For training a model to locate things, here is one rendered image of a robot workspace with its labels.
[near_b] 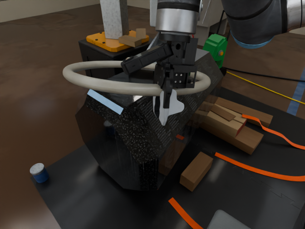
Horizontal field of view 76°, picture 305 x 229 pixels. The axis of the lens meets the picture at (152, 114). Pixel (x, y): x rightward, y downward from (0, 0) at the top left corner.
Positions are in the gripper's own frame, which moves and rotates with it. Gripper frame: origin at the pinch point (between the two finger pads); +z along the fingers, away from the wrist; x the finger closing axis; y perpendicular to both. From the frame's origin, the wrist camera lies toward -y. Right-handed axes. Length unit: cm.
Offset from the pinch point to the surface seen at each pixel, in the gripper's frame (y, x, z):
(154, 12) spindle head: 18, 72, -31
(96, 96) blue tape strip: -14, 70, 16
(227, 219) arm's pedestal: 18.9, -13.1, 26.6
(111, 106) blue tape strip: -7, 59, 19
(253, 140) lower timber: 124, 79, 63
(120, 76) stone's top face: 1, 85, 8
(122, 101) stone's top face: -1, 57, 15
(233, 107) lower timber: 136, 128, 49
